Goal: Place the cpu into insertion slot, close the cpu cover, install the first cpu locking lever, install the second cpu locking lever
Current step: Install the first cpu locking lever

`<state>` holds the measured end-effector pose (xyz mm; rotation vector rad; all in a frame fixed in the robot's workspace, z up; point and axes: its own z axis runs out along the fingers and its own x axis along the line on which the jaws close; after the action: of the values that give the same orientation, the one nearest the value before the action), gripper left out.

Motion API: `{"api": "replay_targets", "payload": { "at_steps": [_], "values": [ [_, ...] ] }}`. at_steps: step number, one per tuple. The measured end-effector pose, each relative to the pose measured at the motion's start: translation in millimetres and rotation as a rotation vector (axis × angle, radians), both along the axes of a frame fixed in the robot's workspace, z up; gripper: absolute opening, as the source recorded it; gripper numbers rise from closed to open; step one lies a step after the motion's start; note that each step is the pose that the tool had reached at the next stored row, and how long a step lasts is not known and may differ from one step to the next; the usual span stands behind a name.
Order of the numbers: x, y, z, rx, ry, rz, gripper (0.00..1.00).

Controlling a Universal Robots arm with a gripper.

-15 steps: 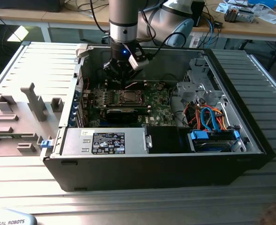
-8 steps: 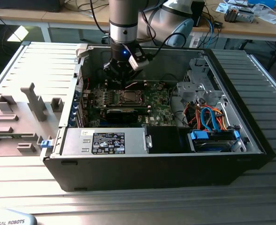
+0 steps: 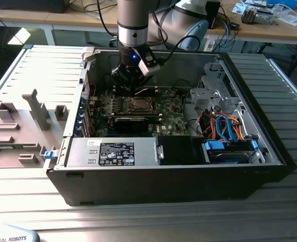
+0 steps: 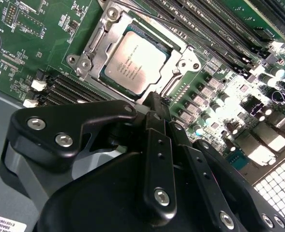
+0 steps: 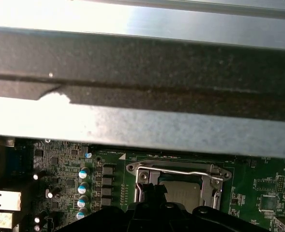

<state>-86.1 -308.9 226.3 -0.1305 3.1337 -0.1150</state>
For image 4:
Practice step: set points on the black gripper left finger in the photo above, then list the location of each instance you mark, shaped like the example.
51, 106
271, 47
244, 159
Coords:
48, 125

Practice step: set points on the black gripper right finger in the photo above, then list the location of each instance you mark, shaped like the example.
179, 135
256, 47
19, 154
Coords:
212, 183

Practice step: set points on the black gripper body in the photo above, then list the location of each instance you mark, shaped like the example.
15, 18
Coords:
96, 205

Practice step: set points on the silver green CPU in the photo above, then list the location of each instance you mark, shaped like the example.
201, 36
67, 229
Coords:
132, 62

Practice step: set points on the metal socket cover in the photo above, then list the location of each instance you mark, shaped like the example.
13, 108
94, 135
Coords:
106, 48

